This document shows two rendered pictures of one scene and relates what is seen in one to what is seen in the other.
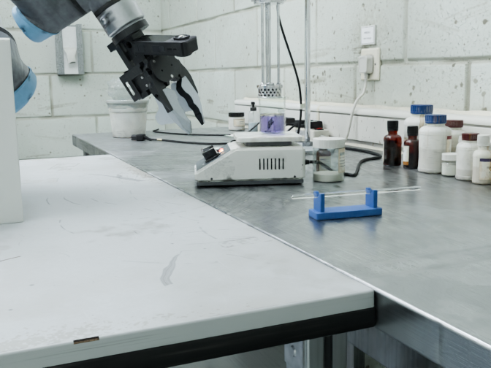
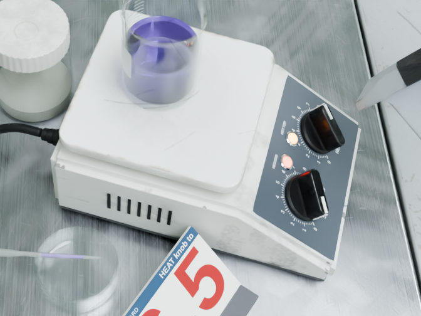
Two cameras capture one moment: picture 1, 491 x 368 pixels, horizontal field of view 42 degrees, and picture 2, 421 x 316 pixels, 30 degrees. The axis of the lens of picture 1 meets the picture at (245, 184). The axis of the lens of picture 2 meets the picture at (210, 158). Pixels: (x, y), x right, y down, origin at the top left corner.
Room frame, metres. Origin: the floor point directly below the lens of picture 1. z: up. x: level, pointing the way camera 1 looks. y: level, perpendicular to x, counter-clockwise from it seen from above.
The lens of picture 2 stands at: (1.50, 0.04, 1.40)
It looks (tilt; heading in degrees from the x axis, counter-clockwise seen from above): 58 degrees down; 189
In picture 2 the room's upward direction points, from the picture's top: 12 degrees clockwise
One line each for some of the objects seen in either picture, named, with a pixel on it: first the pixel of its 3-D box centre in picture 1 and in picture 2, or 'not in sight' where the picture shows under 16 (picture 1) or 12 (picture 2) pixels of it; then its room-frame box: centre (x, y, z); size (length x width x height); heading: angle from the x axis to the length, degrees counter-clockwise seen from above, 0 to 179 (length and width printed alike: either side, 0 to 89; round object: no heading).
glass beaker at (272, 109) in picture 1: (272, 115); (165, 42); (1.20, -0.05, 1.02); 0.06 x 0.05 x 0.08; 161
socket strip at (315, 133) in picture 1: (290, 131); not in sight; (2.04, -0.15, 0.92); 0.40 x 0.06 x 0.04; 23
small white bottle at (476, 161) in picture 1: (483, 159); not in sight; (1.13, -0.42, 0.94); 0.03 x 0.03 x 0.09
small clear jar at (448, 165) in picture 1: (451, 164); not in sight; (1.22, -0.40, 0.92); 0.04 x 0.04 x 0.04
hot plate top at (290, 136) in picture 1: (266, 136); (171, 95); (1.21, -0.04, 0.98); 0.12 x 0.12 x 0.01; 5
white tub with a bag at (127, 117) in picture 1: (128, 104); not in sight; (2.18, 0.39, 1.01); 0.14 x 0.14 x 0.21
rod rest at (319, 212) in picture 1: (345, 203); not in sight; (0.88, -0.14, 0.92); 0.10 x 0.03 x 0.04; 106
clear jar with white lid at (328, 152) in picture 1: (328, 159); (31, 61); (1.19, -0.16, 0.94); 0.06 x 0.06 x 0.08
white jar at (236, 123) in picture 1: (236, 121); not in sight; (2.38, 0.03, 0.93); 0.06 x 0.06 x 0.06
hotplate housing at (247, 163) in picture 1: (253, 159); (202, 142); (1.20, -0.02, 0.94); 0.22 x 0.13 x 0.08; 95
